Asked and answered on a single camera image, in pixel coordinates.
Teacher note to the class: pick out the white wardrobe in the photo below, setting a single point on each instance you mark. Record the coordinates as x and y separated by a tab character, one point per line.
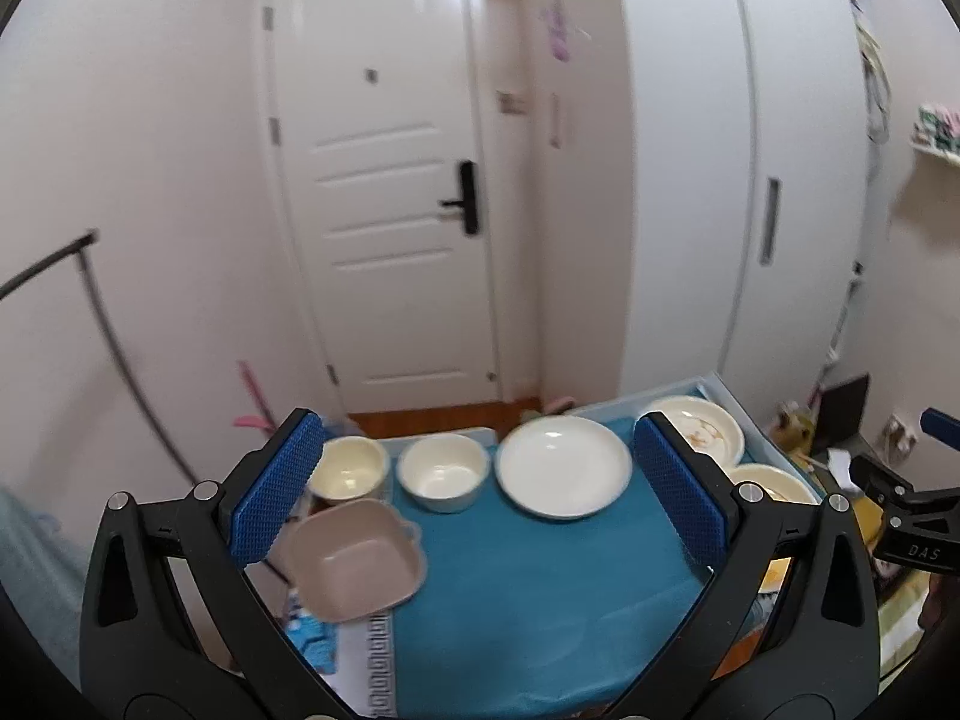
750	186

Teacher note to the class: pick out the cream round bowl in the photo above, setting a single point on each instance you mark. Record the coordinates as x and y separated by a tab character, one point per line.
350	468

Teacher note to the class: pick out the cream plate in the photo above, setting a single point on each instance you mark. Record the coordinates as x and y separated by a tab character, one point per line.
778	485

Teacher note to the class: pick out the large white plate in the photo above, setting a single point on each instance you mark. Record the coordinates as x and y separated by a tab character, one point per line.
563	467

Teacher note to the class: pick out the pink slipper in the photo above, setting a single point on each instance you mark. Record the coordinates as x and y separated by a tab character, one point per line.
560	406

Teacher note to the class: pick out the blue tablecloth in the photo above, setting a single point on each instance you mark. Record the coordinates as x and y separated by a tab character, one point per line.
522	617

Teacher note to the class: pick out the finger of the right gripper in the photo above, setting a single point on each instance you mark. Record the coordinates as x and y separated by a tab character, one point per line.
940	426

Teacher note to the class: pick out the white ribbed bowl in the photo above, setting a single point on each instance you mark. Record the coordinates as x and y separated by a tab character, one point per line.
445	473

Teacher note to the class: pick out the pink square handled dish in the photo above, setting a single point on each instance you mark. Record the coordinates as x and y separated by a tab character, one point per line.
355	560

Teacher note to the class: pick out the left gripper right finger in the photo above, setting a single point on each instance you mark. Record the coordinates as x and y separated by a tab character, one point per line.
786	626

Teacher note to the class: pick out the grey blue clothing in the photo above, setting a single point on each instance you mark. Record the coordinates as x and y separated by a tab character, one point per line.
44	576

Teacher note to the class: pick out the pink broom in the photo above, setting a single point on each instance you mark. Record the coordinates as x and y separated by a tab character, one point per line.
262	419

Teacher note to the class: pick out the wall shelf with items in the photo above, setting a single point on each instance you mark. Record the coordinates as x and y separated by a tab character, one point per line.
936	131

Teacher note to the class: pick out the white door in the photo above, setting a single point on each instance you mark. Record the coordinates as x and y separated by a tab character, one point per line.
372	104

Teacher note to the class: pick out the black clothes rack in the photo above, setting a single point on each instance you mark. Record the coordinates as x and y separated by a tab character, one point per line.
65	382

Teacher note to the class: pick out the black door handle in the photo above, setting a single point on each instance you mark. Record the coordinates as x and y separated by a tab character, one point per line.
467	202

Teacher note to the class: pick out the plate with orange pattern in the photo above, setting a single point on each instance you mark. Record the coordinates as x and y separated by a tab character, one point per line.
707	427

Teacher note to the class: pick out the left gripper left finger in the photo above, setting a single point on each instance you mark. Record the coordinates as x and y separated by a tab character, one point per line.
172	627

